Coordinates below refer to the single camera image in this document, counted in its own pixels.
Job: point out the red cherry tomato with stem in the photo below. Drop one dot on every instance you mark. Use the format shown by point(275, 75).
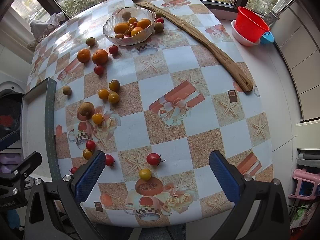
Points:
point(154, 159)

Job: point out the clear glass fruit bowl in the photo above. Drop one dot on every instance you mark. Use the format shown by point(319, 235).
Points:
point(129, 26)

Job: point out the red cherry tomato below mandarin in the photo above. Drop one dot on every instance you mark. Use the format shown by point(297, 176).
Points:
point(99, 69)

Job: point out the large brown longan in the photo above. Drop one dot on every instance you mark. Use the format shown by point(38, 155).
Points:
point(86, 109)

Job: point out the white washing machine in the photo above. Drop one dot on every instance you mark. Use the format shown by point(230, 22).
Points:
point(11, 103)

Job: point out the small red cherry tomato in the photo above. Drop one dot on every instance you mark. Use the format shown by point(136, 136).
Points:
point(73, 170)

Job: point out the orange mandarin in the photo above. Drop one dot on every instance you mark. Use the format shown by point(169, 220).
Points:
point(84, 55)
point(100, 57)

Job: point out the orange yellow cherry tomato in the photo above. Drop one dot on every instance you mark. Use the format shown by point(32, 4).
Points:
point(103, 94)

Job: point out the checkered floral tablecloth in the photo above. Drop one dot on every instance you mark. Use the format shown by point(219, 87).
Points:
point(176, 100)

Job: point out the green brown longan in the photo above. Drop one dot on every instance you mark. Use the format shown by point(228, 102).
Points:
point(91, 41)

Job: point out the white plastic basin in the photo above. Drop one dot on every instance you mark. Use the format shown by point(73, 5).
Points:
point(240, 38)

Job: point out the orange mandarin right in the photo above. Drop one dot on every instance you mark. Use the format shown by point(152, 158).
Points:
point(100, 57)

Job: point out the orange mandarin left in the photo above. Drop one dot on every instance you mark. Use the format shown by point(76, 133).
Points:
point(84, 55)

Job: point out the pink plastic stool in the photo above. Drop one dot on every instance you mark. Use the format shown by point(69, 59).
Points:
point(307, 185)

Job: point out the longan behind bowl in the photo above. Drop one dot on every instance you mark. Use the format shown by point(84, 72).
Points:
point(159, 27)

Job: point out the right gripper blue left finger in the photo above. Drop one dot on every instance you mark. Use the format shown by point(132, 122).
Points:
point(86, 176)

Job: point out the yellow cherry tomato on rose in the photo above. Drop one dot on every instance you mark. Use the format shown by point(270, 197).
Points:
point(97, 118)

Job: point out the yellow cherry tomato front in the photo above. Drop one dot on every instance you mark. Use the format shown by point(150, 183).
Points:
point(145, 174)

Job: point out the long wooden back scratcher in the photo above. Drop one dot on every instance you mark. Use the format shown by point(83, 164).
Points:
point(237, 74)

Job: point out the dark olive cherry tomato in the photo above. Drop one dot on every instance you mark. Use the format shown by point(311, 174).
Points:
point(114, 85)

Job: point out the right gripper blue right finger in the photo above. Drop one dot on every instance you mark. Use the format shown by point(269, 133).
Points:
point(227, 175)

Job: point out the small brown longan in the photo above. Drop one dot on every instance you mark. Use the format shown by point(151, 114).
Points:
point(67, 90)

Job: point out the white shallow tray box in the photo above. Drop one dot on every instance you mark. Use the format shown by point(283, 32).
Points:
point(37, 129)

